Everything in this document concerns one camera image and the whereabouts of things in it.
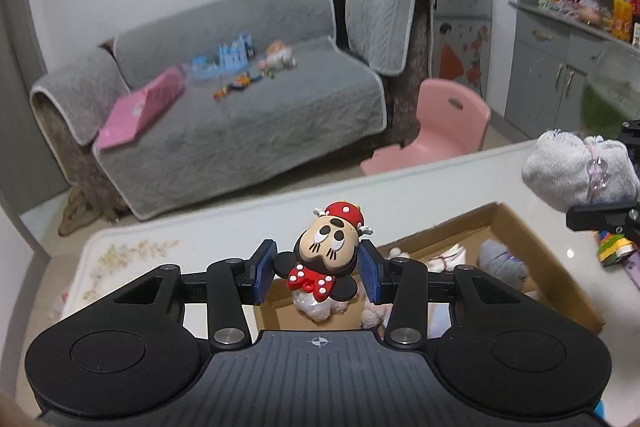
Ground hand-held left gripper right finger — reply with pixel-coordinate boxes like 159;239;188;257
359;239;532;352

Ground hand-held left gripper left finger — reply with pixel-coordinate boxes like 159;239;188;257
100;238;279;351

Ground cartoon mouse toy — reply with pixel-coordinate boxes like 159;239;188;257
272;201;373;323

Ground light grey sock bundle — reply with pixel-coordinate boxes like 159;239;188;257
521;130;640;214

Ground small white sock bundle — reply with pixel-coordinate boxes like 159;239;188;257
425;244;469;274

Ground brown cardboard box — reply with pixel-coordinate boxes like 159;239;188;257
252;202;606;337

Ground bluish grey sock bundle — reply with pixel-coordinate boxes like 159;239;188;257
477;239;532;294

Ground white desktop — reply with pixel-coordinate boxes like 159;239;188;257
47;138;640;427

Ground large glass jar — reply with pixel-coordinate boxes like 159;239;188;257
580;42;640;142

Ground colourful block cube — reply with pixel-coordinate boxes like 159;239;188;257
595;229;640;269

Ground grey cabinet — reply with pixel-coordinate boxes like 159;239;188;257
502;0;640;142

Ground orange drink bottle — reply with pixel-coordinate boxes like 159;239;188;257
612;0;637;42

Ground colourful small trinkets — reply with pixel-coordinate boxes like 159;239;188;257
537;0;576;16

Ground grey covered sofa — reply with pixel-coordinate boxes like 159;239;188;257
29;0;436;223

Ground pink plastic chair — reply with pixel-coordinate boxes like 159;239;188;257
361;78;492;178

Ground brown cloth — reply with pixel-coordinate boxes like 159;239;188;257
57;187;121;238

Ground small colourful toy pieces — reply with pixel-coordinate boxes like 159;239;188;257
212;72;276;100

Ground pink toy laptop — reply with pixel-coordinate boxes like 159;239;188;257
94;67;186;152

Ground light blue plastic toy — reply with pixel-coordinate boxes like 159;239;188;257
187;56;221;76

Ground white plush toy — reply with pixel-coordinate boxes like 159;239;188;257
257;41;297;72

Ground blue toy castle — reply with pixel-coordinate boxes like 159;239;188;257
216;33;256;70

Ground grey door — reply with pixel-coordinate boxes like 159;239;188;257
0;0;71;208

